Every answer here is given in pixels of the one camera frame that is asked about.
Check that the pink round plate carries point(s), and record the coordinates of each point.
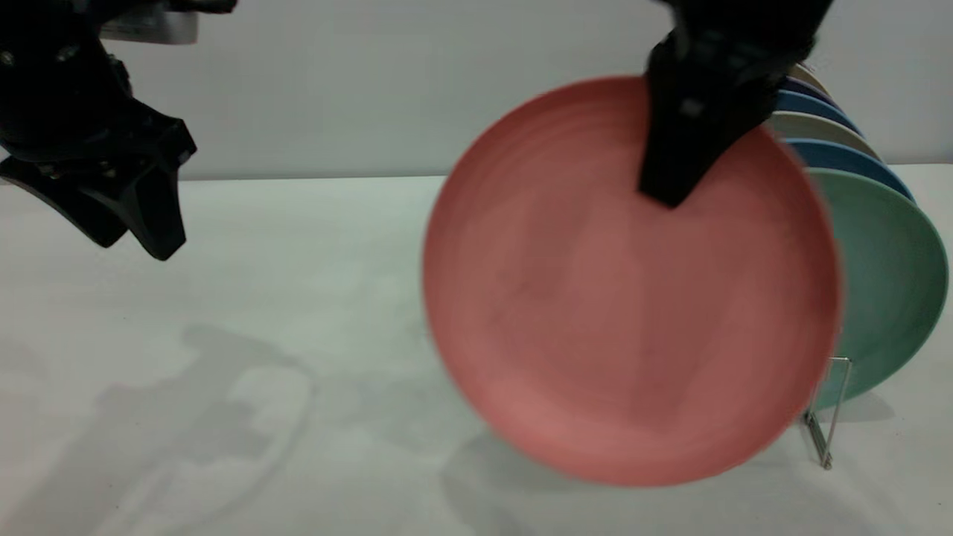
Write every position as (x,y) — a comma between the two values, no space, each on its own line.
(633,320)

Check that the navy purple round plate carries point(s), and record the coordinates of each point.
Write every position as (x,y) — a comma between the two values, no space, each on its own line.
(808,87)

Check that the beige round plate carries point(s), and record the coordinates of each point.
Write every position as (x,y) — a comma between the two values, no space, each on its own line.
(819,126)
(808,73)

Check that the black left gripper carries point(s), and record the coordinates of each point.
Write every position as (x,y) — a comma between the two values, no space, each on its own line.
(52,89)

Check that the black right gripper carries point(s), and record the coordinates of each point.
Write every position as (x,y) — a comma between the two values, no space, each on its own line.
(744,26)

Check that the green round plate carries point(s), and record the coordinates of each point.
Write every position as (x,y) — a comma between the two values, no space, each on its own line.
(886,283)

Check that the blue round plate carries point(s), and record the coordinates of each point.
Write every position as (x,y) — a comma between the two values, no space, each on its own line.
(815,104)
(849,158)

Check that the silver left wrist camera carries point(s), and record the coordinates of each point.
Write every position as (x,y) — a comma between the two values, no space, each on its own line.
(149,26)

